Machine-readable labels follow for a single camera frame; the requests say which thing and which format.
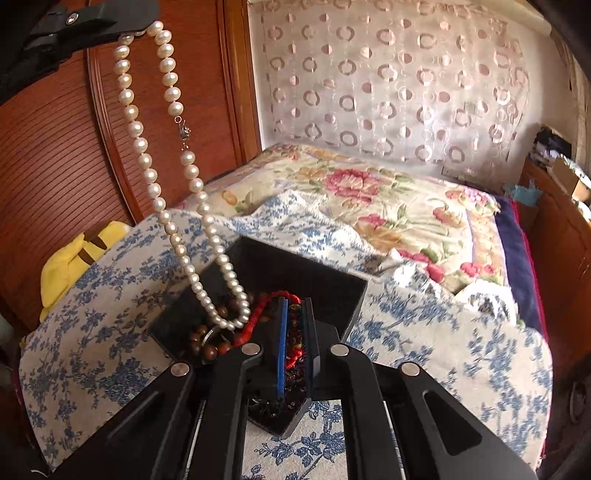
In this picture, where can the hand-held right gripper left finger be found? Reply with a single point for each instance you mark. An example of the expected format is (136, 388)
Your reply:
(282, 350)

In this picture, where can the pile of dark clothes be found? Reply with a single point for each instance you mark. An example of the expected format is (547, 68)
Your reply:
(549, 143)

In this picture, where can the wooden wardrobe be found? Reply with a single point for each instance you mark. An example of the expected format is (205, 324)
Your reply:
(69, 152)

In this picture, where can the navy blanket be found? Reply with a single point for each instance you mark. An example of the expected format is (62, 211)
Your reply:
(519, 249)

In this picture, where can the blue floral cloth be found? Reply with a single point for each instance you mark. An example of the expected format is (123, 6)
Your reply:
(101, 350)

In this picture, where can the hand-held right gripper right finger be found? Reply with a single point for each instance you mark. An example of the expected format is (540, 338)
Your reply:
(315, 364)

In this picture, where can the circle patterned sheer curtain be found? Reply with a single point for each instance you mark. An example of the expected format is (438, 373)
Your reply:
(392, 78)

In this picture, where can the black box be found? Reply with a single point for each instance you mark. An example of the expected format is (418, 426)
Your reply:
(332, 295)

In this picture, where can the pink floral bedspread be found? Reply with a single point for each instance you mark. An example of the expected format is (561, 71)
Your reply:
(383, 203)

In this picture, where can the yellow cloth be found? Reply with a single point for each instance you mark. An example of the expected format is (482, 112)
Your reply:
(69, 272)

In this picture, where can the wooden side cabinet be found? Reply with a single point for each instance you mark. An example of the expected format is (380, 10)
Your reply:
(558, 244)

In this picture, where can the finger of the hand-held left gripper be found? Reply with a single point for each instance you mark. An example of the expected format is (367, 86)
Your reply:
(101, 23)

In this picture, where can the cardboard box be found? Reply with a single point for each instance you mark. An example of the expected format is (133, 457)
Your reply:
(570, 177)

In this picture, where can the teal plastic bag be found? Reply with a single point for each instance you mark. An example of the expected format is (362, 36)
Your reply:
(521, 191)

